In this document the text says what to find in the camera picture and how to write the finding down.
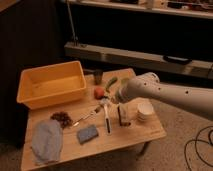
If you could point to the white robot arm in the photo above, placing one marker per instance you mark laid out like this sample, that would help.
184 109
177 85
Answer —
192 99

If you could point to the yellow plastic tray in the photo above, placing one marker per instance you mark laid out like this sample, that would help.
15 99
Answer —
51 85

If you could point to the green pepper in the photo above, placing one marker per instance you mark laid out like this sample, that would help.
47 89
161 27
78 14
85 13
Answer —
110 83

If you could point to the red tomato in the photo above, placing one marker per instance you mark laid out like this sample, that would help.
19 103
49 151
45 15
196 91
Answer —
98 92

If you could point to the dark cup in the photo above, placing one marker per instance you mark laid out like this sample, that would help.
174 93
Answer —
98 76

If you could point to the green cup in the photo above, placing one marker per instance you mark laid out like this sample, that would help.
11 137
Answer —
124 80

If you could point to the dark scrub block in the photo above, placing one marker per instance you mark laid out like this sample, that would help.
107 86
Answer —
123 115

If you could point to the wooden table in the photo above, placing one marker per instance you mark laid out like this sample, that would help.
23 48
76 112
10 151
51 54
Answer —
120 136

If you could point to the blue sponge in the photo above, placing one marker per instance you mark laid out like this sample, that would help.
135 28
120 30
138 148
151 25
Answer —
86 134

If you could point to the brown grape bunch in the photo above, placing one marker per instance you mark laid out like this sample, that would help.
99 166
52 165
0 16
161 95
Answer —
63 118

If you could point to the blue grey cloth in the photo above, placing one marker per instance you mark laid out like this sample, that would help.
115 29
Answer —
47 142

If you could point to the grey lower shelf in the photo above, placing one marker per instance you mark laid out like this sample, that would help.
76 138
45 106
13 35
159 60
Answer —
138 59

